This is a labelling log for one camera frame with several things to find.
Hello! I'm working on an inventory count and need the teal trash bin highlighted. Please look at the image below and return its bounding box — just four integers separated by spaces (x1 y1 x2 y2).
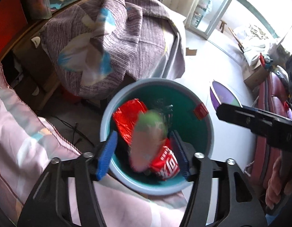
100 78 214 196

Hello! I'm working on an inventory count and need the red gift box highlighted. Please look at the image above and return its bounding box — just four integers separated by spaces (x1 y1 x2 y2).
0 0 28 58

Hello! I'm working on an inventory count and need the pink plaid tablecloth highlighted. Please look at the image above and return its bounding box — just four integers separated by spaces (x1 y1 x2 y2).
0 62 186 226

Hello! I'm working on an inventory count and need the blue label water bottle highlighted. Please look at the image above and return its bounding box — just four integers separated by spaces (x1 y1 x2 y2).
155 98 173 126

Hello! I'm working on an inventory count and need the red plastic bag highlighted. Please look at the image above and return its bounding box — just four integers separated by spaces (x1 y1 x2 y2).
112 98 147 147

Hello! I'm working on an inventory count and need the red cola can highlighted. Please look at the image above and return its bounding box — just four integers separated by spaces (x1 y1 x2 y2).
149 138 180 181

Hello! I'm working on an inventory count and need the right hand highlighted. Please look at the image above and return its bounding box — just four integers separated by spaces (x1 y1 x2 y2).
265 156 292 210

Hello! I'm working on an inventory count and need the green lid supplement bottle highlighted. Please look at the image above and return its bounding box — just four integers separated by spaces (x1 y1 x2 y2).
129 110 167 173

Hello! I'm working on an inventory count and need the small cardboard box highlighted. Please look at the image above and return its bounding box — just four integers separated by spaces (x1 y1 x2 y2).
242 59 268 90

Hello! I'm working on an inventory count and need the wooden stool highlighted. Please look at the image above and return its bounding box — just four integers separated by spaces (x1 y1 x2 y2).
219 19 227 33

